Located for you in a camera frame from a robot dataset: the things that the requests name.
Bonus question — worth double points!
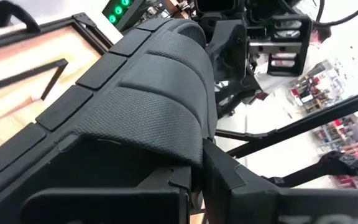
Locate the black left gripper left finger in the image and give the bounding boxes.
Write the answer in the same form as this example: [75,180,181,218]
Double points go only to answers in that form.
[20,166,193,224]

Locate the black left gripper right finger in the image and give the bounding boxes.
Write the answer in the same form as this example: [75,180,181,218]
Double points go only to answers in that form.
[201,138,281,224]

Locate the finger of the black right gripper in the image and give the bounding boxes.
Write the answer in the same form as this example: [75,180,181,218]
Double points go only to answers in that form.
[214,74,262,118]
[208,20,249,82]

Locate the black device green lights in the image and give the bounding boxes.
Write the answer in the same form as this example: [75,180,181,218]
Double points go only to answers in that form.
[102,0,145,31]

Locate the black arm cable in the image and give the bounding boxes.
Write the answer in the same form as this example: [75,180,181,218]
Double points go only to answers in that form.
[314,0,358,27]

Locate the black aluminium table frame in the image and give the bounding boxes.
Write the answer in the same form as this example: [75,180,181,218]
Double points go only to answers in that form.
[0,0,358,190]

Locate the wooden shelf black metal frame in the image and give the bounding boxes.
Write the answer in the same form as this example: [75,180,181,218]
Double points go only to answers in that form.
[0,58,70,101]

